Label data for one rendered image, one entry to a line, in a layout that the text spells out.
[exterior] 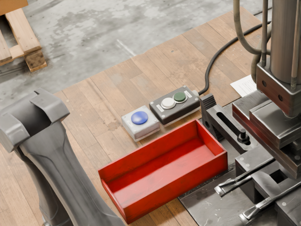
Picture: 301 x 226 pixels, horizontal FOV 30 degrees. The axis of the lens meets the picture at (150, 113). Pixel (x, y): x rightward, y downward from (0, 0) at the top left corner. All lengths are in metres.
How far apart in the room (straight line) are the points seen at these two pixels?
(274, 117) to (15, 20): 2.34
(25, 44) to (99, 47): 0.39
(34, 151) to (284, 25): 0.38
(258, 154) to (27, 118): 0.50
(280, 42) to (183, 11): 2.36
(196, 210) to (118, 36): 2.00
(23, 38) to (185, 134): 1.84
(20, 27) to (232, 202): 2.10
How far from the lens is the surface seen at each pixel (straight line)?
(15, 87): 2.95
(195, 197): 1.20
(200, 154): 1.26
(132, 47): 2.99
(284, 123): 0.94
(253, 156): 1.15
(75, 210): 0.79
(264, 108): 0.96
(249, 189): 1.16
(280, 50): 0.84
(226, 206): 1.18
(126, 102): 1.40
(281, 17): 0.80
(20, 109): 0.85
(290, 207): 1.08
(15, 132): 0.78
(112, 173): 1.22
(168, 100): 1.33
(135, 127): 1.30
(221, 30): 1.57
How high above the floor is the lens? 1.88
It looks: 46 degrees down
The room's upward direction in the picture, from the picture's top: 10 degrees counter-clockwise
